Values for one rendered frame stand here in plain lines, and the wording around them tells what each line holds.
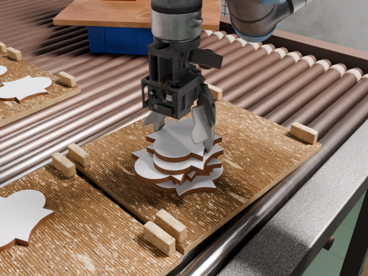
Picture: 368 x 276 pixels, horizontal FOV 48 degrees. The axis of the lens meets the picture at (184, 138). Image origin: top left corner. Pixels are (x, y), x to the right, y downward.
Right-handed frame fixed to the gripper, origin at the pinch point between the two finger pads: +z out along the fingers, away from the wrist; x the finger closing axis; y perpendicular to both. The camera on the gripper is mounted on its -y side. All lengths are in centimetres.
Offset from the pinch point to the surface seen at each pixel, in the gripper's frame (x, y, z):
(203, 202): 7.4, 5.5, 7.9
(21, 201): -18.8, 22.9, 6.7
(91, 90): -41.2, -19.0, 9.7
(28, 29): -94, -43, 10
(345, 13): -28, -282, 56
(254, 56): -13, -64, 10
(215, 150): 6.3, -0.5, 0.7
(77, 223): -7.8, 20.9, 7.9
